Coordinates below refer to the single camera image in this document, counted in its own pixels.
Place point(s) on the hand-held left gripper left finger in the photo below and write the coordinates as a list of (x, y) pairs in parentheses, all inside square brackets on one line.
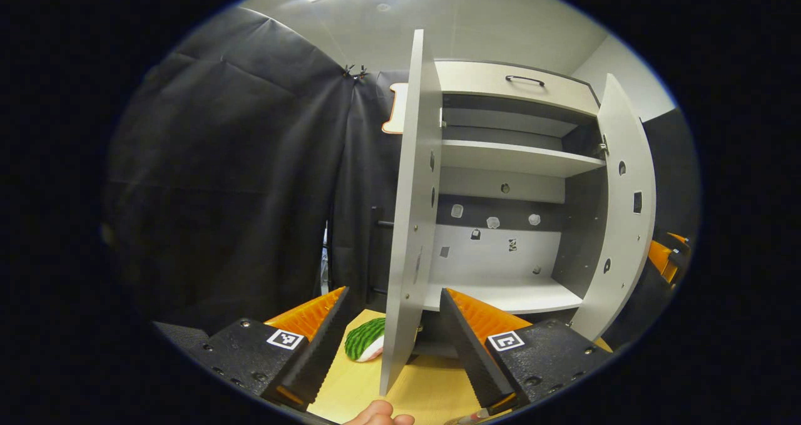
[(322, 350)]

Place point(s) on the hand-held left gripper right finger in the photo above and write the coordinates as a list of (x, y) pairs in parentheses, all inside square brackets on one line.
[(472, 356)]

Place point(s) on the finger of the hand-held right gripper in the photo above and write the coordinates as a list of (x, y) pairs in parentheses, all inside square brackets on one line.
[(679, 242), (662, 261)]

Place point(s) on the white cabinet door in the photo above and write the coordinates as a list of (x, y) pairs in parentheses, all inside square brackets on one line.
[(626, 237), (410, 181)]

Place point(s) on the white and grey cabinet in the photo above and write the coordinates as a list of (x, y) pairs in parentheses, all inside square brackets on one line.
[(488, 262)]

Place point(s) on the metal door hinge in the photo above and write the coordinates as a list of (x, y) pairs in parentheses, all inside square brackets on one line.
[(603, 148)]

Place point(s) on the white cabinet shelf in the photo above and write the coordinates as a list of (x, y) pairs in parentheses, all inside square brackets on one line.
[(500, 157)]

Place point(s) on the white cabinet drawer front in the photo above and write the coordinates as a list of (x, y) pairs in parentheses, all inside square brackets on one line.
[(475, 77)]

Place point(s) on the watermelon slice toy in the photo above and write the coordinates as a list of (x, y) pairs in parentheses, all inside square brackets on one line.
[(365, 340)]

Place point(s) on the black backdrop cloth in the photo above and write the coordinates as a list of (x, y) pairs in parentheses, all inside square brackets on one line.
[(219, 193), (673, 181)]

